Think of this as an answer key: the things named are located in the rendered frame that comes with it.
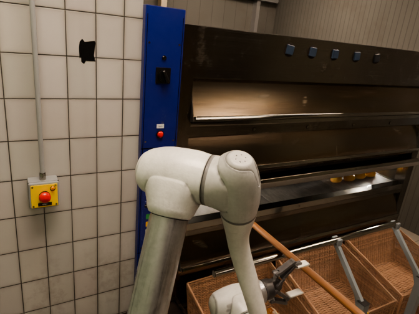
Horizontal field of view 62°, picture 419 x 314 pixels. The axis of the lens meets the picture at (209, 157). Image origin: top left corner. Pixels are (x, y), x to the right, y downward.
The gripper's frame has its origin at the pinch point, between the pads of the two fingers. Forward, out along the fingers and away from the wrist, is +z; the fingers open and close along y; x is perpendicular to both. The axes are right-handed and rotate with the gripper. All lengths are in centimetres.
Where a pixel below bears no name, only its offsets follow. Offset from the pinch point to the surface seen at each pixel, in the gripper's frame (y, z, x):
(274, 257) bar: 2.8, 1.2, -17.9
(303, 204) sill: 3, 54, -55
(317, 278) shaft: -0.4, 5.1, 3.4
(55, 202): -23, -84, -48
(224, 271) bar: 2.8, -24.8, -18.0
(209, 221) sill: 3, -11, -55
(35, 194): -27, -90, -48
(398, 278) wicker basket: 61, 134, -28
